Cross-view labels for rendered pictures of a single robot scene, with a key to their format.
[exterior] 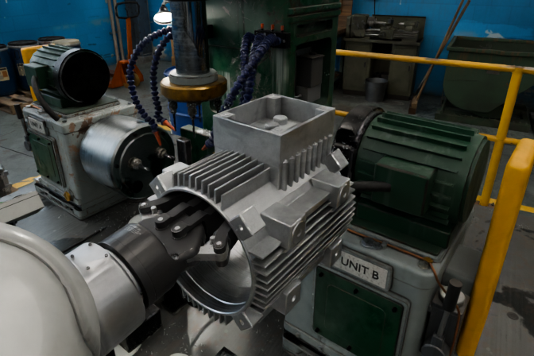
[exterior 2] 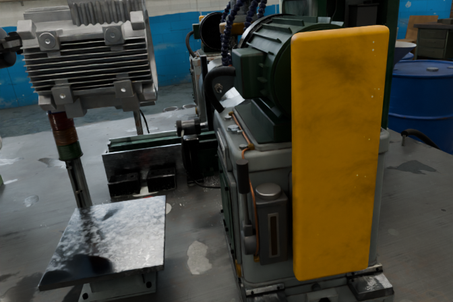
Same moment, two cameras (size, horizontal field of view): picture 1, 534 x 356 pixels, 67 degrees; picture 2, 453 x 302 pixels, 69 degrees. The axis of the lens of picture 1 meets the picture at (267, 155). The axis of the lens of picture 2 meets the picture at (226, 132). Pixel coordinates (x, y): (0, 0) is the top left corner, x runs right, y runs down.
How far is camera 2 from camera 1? 0.66 m
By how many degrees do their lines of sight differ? 42
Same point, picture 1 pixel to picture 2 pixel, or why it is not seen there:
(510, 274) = not seen: outside the picture
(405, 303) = (230, 183)
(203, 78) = (240, 17)
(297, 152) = (89, 1)
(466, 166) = (280, 47)
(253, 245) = (28, 44)
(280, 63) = (310, 5)
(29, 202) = not seen: hidden behind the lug
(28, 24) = not seen: hidden behind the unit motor
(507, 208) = (293, 90)
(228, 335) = (202, 208)
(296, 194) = (85, 30)
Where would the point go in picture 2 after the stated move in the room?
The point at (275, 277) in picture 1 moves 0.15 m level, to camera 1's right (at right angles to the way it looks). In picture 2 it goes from (38, 69) to (76, 77)
